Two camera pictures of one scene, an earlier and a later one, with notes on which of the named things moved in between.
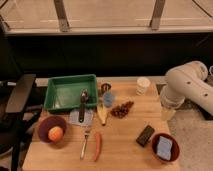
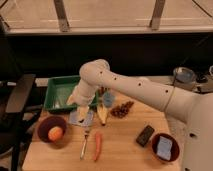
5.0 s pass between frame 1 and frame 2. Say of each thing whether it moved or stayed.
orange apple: stayed
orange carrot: stayed
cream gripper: moved
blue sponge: stayed
